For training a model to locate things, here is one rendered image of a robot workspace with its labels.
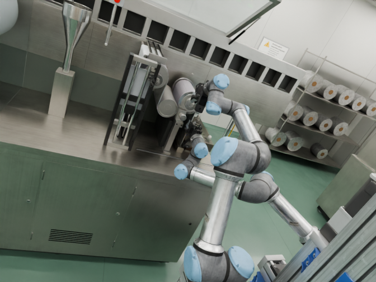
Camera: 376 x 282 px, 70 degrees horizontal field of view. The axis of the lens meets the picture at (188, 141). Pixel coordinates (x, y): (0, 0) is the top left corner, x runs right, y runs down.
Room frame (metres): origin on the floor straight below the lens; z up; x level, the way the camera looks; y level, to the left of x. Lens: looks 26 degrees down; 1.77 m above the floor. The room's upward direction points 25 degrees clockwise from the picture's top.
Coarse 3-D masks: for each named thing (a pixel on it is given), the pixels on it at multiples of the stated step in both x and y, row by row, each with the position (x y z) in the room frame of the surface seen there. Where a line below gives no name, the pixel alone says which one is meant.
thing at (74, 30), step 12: (72, 24) 1.34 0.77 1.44; (84, 24) 1.38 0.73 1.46; (72, 36) 1.36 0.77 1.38; (72, 48) 1.39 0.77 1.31; (60, 72) 1.36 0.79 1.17; (72, 72) 1.43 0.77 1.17; (60, 84) 1.35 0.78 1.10; (72, 84) 1.45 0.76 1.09; (60, 96) 1.36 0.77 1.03; (60, 108) 1.36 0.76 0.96
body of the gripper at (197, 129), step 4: (192, 124) 1.51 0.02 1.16; (196, 124) 1.54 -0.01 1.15; (200, 124) 1.55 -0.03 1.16; (188, 128) 1.52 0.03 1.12; (192, 128) 1.49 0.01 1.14; (196, 128) 1.49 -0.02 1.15; (200, 128) 1.49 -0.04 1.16; (188, 132) 1.49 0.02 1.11; (192, 132) 1.49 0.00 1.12; (196, 132) 1.44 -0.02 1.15; (200, 132) 1.45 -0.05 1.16
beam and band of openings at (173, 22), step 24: (48, 0) 1.57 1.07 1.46; (72, 0) 1.60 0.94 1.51; (96, 0) 1.63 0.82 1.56; (120, 24) 1.69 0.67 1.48; (144, 24) 1.75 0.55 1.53; (168, 24) 1.80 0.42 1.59; (192, 24) 1.86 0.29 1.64; (168, 48) 1.82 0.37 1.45; (192, 48) 1.95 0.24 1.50; (216, 48) 2.02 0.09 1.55; (240, 48) 2.00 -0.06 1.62; (240, 72) 2.07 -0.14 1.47; (264, 72) 2.11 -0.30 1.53; (288, 72) 2.18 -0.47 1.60
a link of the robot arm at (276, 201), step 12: (252, 180) 1.21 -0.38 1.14; (264, 180) 1.21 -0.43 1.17; (276, 192) 1.21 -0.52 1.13; (276, 204) 1.19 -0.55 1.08; (288, 204) 1.21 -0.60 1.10; (288, 216) 1.18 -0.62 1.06; (300, 216) 1.20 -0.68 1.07; (300, 228) 1.16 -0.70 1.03; (312, 228) 1.18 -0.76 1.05; (300, 240) 1.15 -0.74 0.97
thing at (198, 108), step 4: (200, 96) 1.41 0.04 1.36; (204, 96) 1.41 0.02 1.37; (200, 100) 1.40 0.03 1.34; (204, 100) 1.41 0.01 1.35; (196, 104) 1.41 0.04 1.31; (200, 104) 1.40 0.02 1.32; (204, 104) 1.41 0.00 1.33; (196, 108) 1.40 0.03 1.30; (200, 108) 1.40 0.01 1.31; (200, 112) 1.41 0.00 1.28
